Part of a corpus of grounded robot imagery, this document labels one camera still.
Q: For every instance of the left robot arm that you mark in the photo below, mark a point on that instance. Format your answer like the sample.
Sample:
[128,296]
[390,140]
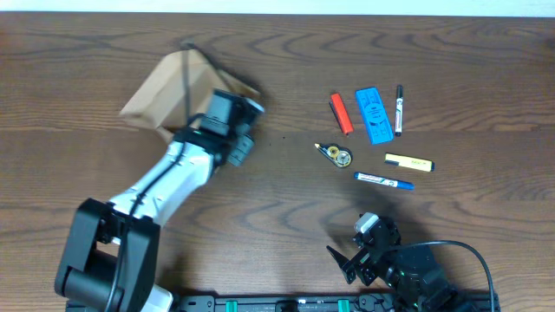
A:
[109,259]

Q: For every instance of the correction tape dispenser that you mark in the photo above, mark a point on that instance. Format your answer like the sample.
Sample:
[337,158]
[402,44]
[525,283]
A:
[339,156]

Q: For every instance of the cardboard box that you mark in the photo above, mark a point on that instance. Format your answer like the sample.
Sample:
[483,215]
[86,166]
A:
[179,86]

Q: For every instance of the blue plastic case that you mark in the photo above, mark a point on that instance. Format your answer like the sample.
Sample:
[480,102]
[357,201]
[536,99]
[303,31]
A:
[374,115]

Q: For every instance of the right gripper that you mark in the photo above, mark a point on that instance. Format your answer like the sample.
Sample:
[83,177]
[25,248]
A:
[362,261]

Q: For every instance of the yellow highlighter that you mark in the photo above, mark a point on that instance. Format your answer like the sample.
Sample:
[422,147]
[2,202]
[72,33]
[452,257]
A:
[409,162]

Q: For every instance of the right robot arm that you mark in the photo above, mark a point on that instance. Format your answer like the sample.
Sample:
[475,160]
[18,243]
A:
[418,281]

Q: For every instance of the black whiteboard marker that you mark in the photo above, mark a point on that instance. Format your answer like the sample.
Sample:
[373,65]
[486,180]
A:
[398,110]

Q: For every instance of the blue whiteboard marker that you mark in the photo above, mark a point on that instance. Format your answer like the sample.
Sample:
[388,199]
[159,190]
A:
[362,176]

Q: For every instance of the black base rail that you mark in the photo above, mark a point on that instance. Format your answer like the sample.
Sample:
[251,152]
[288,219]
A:
[369,302]

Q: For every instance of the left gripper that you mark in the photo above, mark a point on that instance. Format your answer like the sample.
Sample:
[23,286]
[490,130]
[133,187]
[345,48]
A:
[252,114]

